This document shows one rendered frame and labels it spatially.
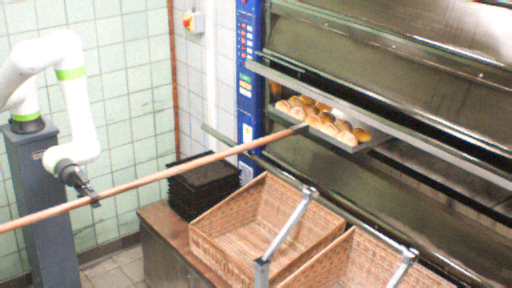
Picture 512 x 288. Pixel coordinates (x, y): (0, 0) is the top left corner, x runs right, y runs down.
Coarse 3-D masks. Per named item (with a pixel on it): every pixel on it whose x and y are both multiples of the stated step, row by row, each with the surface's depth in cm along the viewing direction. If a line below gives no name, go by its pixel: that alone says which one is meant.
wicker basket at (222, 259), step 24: (240, 192) 297; (264, 192) 307; (288, 192) 294; (216, 216) 293; (312, 216) 282; (336, 216) 271; (192, 240) 288; (216, 240) 297; (240, 240) 297; (264, 240) 297; (288, 240) 295; (216, 264) 274; (240, 264) 257; (288, 264) 252
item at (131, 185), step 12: (288, 132) 262; (252, 144) 252; (216, 156) 242; (228, 156) 246; (180, 168) 233; (192, 168) 237; (144, 180) 225; (156, 180) 228; (108, 192) 217; (120, 192) 220; (72, 204) 210; (84, 204) 213; (36, 216) 203; (48, 216) 206; (0, 228) 197; (12, 228) 199
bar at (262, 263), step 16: (208, 128) 273; (256, 160) 248; (288, 176) 235; (304, 192) 225; (304, 208) 227; (336, 208) 215; (288, 224) 226; (368, 224) 206; (384, 240) 199; (272, 256) 226; (416, 256) 191; (256, 272) 226; (400, 272) 192
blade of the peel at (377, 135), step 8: (272, 104) 290; (280, 112) 282; (336, 112) 287; (296, 120) 274; (352, 120) 279; (360, 120) 279; (312, 128) 267; (368, 128) 271; (376, 128) 272; (320, 136) 264; (328, 136) 260; (376, 136) 264; (384, 136) 264; (392, 136) 264; (336, 144) 257; (344, 144) 253; (360, 144) 254; (368, 144) 256; (352, 152) 251
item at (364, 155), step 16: (272, 112) 295; (368, 160) 250; (384, 160) 245; (400, 176) 237; (416, 176) 234; (432, 192) 226; (448, 192) 223; (464, 208) 216; (480, 208) 213; (496, 224) 207
